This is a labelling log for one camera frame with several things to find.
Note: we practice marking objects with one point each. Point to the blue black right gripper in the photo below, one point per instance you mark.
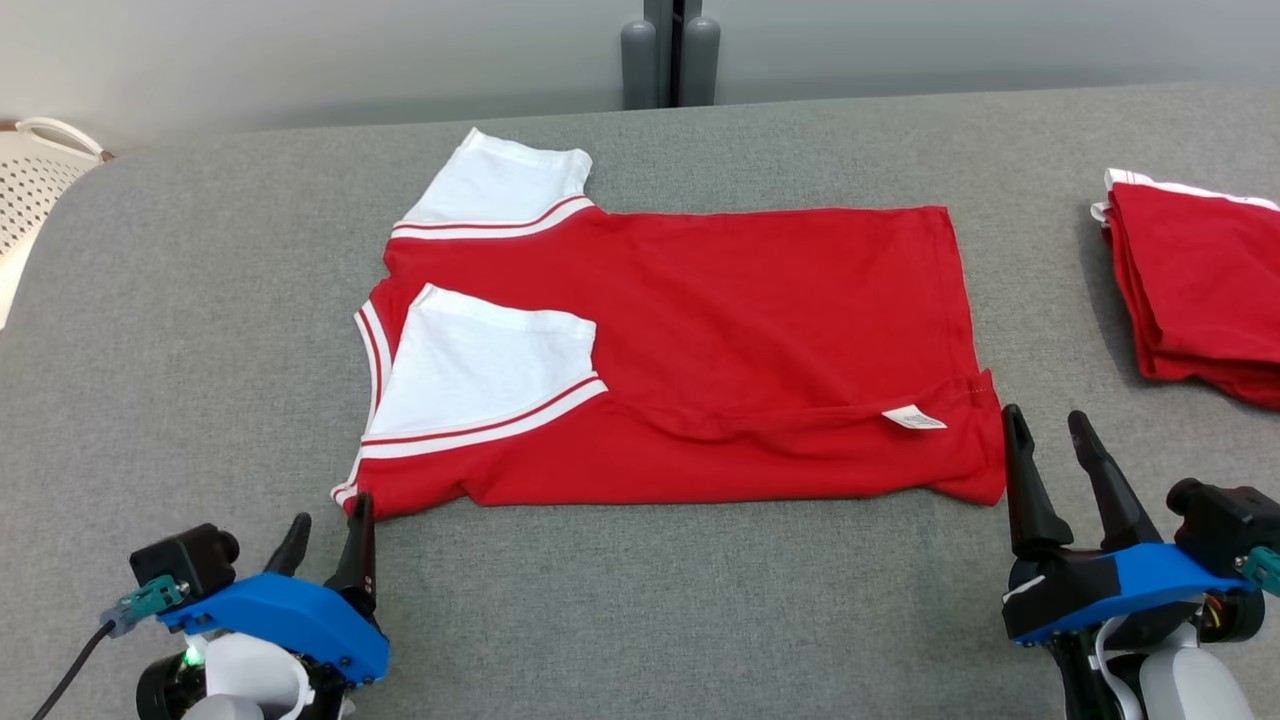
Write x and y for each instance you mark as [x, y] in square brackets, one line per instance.
[1130, 585]

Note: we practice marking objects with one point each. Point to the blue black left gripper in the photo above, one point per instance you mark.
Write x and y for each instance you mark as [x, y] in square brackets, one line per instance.
[290, 620]

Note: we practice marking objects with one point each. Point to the red white-trimmed shorts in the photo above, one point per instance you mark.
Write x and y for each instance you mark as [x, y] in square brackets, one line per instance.
[1200, 280]

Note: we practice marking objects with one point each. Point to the red white-sleeved t-shirt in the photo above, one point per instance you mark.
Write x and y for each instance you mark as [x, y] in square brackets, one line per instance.
[750, 300]

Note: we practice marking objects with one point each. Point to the cream perforated laundry basket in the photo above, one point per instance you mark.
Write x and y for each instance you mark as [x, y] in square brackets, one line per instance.
[30, 190]

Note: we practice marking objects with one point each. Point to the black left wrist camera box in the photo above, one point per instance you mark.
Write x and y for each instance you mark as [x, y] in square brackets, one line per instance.
[185, 560]

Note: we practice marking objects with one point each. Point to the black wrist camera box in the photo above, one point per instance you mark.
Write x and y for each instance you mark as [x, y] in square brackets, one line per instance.
[185, 560]
[1220, 520]

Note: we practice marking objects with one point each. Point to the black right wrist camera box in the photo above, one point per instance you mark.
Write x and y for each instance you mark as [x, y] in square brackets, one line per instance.
[1220, 520]

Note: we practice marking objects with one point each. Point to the grey partition post with slot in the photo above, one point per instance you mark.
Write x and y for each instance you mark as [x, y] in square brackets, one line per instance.
[640, 60]

